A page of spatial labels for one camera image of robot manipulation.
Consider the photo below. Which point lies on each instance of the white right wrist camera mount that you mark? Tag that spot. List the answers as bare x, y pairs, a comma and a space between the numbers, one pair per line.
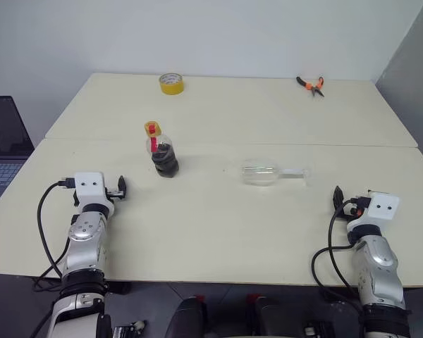
382, 207

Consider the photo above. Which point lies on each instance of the dark rounded shape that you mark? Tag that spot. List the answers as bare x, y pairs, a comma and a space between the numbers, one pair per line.
271, 317
188, 317

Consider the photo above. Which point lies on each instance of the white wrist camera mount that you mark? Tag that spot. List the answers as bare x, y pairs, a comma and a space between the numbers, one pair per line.
382, 207
89, 186

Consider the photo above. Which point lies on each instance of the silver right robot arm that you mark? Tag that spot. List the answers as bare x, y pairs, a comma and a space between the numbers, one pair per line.
377, 260

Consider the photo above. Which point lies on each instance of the yellow tape roll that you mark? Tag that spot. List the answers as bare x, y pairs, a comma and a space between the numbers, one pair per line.
171, 87

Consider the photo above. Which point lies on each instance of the clear wine glass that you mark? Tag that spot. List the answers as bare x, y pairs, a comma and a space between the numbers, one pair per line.
259, 172

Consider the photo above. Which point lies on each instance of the dark laptop computer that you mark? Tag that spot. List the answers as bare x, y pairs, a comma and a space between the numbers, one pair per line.
3, 134

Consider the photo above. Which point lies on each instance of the clear bottle with dark drink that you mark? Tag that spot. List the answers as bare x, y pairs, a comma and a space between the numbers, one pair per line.
165, 162

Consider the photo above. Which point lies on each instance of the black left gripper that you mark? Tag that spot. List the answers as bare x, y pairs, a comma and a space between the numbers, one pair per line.
114, 195

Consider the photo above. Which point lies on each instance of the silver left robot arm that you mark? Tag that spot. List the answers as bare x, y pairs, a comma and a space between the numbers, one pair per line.
81, 239

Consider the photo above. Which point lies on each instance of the small black white device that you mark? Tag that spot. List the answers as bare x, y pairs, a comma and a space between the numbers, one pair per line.
130, 329
317, 331

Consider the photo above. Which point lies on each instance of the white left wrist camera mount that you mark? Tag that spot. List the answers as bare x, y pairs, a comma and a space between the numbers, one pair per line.
89, 186

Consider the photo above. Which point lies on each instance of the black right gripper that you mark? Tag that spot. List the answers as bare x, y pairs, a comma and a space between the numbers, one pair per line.
356, 207

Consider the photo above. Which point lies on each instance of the orange black pliers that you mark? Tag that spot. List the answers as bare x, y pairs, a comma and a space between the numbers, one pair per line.
314, 87

